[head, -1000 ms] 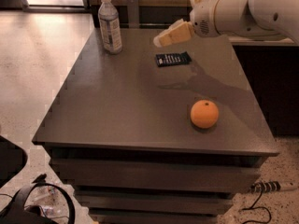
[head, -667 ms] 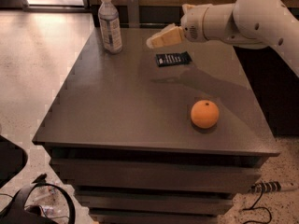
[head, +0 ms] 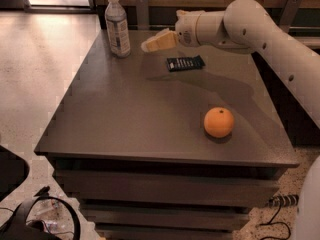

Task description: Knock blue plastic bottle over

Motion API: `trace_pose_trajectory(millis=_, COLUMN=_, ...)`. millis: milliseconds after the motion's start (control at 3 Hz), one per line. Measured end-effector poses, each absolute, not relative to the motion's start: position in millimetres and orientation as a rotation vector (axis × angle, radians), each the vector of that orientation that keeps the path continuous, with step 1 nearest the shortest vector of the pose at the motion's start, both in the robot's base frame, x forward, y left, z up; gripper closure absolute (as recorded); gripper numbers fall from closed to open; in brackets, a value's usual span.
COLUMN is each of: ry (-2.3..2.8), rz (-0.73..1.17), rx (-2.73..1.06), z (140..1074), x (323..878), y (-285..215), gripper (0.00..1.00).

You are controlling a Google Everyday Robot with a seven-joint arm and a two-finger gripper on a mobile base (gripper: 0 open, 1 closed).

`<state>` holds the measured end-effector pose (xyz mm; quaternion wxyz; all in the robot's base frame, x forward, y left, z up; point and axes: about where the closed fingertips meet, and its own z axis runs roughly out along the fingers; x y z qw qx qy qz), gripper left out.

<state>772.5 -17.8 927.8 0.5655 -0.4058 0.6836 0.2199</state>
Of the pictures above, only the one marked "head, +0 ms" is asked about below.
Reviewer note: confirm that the right metal shelf bracket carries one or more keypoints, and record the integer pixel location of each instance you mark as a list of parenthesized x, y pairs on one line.
[(288, 14)]

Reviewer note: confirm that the grey drawer cabinet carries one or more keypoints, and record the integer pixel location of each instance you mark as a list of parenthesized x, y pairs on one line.
[(128, 141)]

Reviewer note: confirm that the orange fruit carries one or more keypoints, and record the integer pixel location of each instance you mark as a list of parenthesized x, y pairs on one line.
[(218, 122)]

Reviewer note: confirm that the black curved cable hoop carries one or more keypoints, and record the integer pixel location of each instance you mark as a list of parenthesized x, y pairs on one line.
[(31, 220)]

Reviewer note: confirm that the white power strip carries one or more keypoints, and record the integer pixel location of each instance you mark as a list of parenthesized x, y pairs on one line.
[(283, 200)]

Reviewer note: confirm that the left metal shelf bracket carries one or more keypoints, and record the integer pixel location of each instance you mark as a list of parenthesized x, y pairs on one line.
[(142, 13)]

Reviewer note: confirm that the metal shelf bracket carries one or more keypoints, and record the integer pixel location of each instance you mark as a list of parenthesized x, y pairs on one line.
[(142, 13), (288, 14)]

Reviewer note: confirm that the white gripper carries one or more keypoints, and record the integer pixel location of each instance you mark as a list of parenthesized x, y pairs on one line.
[(186, 30)]

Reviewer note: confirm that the clear plastic water bottle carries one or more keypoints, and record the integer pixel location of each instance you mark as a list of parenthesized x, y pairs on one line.
[(117, 29)]

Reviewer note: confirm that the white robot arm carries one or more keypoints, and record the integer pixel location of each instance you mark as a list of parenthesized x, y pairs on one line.
[(245, 26)]

